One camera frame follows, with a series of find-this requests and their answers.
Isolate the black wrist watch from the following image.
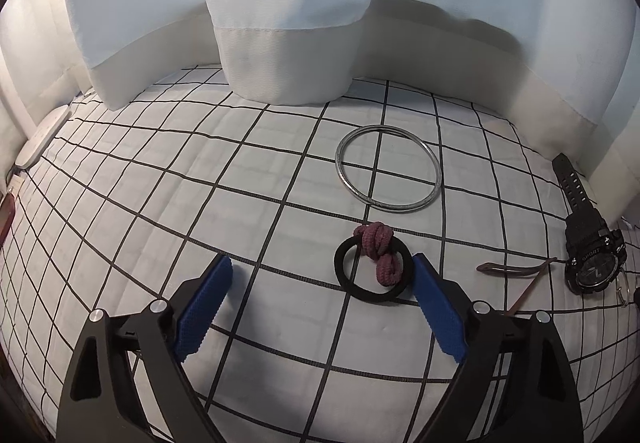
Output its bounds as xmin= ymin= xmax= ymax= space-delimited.
xmin=551 ymin=153 xmax=628 ymax=296

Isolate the dark red phone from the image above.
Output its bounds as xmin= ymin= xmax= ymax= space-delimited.
xmin=0 ymin=195 xmax=16 ymax=249

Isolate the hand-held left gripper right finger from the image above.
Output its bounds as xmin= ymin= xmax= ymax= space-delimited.
xmin=411 ymin=253 xmax=585 ymax=443

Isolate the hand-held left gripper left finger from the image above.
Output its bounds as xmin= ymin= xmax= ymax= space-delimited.
xmin=55 ymin=254 xmax=234 ymax=443

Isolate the large silver metal bangle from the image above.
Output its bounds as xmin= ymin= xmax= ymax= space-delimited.
xmin=335 ymin=124 xmax=442 ymax=212

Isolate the white black-checked bed sheet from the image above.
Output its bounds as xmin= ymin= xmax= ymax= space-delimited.
xmin=0 ymin=65 xmax=640 ymax=443

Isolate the white flat device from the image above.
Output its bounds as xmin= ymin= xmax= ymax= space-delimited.
xmin=14 ymin=105 xmax=71 ymax=170

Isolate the black hair tie maroon knot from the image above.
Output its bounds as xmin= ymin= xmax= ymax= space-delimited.
xmin=332 ymin=221 xmax=414 ymax=301

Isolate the thin brown hair clip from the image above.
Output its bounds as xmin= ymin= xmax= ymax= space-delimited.
xmin=476 ymin=257 xmax=568 ymax=314

